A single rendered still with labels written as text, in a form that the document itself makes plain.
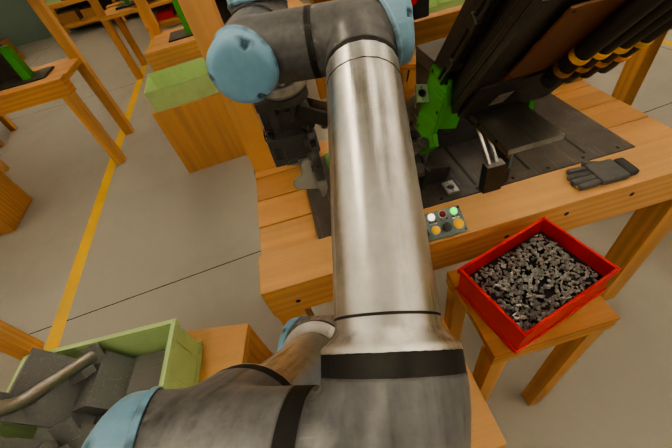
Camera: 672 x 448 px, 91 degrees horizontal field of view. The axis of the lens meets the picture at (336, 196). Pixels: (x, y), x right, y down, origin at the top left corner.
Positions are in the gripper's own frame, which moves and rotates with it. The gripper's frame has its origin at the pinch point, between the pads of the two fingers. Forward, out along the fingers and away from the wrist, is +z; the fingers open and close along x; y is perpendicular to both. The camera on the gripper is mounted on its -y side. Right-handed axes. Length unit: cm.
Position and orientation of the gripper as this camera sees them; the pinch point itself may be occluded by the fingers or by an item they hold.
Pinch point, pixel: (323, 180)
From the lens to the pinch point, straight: 66.0
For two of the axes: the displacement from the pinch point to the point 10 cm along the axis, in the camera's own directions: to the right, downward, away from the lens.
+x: 2.1, 6.6, -7.2
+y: -9.6, 2.7, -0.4
